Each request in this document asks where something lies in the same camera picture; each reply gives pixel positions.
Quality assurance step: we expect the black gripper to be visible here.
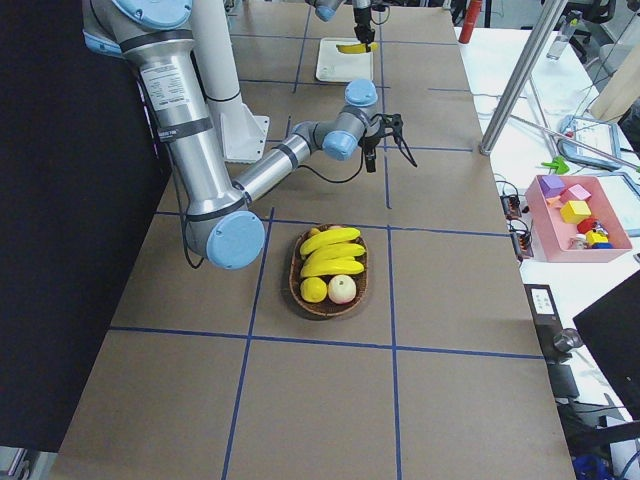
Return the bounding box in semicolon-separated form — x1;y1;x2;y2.
360;136;378;173
353;0;375;52

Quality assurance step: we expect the yellow banana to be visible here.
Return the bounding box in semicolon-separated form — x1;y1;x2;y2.
300;258;365;278
304;242;366;264
336;42;379;55
299;227;360;258

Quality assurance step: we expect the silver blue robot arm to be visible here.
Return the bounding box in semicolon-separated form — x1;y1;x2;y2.
82;1;379;270
307;0;378;55

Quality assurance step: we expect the white bear print tray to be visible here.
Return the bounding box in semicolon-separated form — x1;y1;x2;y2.
315;37;373;83

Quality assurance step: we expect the red bottle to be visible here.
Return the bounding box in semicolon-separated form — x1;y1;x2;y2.
458;0;483;44

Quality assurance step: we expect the pink white apple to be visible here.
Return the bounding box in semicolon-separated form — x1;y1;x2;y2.
328;274;357;305

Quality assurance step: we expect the yellow lemon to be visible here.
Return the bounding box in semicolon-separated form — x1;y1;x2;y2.
300;277;328;304

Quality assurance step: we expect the purple toy cube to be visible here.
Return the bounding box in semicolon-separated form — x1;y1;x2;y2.
538;175;566;199

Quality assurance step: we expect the clear water bottle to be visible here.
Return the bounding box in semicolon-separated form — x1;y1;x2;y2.
546;10;582;60

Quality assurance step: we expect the pink plastic bin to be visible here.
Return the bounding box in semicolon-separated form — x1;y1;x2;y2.
525;175;632;263

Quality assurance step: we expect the yellow toy cube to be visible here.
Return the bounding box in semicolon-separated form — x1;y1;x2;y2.
559;200;592;225

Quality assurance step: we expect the blue cased tablet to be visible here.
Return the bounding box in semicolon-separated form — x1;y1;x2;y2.
558;115;623;171
611;172;639;201

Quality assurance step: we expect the black monitor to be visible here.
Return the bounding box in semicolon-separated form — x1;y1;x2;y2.
573;272;639;420

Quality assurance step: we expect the aluminium frame post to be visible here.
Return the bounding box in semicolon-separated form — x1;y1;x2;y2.
479;0;568;156

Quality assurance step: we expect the green handled reach grabber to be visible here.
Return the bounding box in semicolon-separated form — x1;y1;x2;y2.
509;114;639;172

